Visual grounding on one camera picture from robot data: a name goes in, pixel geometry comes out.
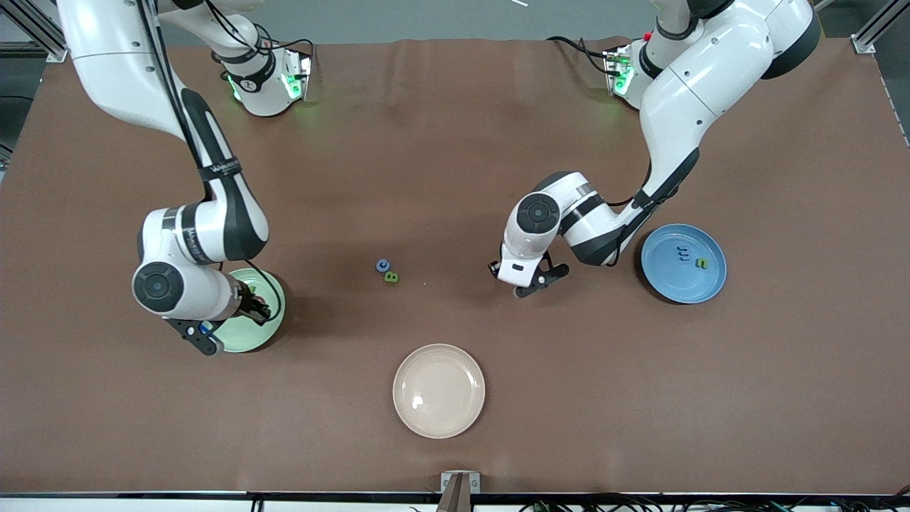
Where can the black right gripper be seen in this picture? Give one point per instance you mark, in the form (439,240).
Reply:
(247,301)

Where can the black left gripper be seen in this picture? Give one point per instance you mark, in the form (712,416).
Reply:
(493,272)

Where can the blue letter C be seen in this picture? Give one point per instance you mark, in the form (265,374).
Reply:
(383,265)

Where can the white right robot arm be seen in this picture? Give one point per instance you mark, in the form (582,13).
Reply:
(142,71)

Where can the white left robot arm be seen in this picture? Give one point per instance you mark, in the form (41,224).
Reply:
(697,85)

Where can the green plate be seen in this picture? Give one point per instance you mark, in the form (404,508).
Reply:
(249,339)

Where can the beige plate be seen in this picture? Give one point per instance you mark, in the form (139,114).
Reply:
(439,391)

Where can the brown table cover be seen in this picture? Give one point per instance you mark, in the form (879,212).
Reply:
(455,142)

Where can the blue plate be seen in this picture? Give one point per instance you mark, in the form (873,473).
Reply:
(675,284)

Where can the grey metal mounting bracket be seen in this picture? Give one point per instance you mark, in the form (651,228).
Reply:
(445,483)

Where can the grey camera stand pole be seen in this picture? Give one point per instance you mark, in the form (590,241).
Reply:
(455,499)

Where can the aluminium frame profile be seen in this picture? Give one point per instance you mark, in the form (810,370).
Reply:
(57,51)
(864,43)

